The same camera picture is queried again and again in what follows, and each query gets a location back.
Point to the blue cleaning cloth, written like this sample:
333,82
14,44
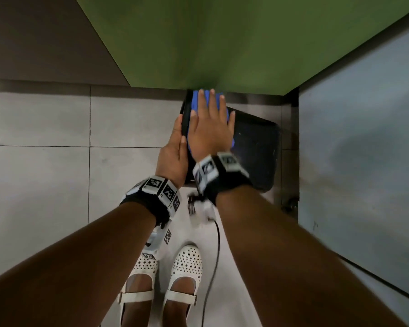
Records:
195,100

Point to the white perforated right shoe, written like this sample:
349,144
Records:
187,262

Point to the grey cabinet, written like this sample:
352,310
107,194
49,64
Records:
361,166

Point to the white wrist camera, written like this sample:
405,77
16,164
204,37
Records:
204,214
156,240

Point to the person's left forearm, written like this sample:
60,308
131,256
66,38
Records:
81,269

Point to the black plastic waste bin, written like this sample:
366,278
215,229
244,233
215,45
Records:
259,149

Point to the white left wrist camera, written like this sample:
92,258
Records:
156,240

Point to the black left wristband with markers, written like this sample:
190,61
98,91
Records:
143,202

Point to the caster wheel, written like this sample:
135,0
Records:
291,205

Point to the person's left hand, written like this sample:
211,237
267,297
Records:
172,160

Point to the person's right hand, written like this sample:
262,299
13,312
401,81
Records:
211,136

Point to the white perforated left shoe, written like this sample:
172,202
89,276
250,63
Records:
145,265

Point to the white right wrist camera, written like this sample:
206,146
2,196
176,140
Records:
204,214

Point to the black right wristband with markers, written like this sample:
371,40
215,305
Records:
225,182

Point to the person's right forearm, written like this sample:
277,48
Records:
293,262

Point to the black wristband with markers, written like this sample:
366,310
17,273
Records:
225,182
143,202

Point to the white perforated shoe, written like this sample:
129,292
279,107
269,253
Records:
187,262
145,265

